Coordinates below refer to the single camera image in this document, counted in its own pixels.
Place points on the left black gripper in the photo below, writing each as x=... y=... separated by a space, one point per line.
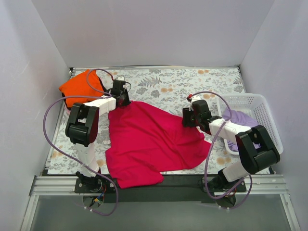
x=123 y=100

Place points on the white plastic basket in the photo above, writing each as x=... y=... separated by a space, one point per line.
x=254 y=105

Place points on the magenta t shirt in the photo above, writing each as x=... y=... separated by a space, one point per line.
x=146 y=141

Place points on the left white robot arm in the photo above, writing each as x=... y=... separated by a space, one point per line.
x=82 y=130

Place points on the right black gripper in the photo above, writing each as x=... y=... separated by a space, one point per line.
x=186 y=118

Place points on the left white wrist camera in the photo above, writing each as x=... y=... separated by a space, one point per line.
x=120 y=78

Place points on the lavender t shirt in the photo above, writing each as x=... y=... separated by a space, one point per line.
x=239 y=118

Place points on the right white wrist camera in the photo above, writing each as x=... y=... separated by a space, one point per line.
x=192 y=99

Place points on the floral table mat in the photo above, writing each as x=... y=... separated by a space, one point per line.
x=166 y=89

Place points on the folded orange t shirt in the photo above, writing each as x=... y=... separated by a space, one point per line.
x=77 y=89

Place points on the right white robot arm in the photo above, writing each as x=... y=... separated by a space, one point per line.
x=256 y=149

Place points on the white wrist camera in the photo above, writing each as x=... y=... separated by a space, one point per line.
x=192 y=99
x=120 y=78

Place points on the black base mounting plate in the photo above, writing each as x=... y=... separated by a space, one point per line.
x=174 y=188

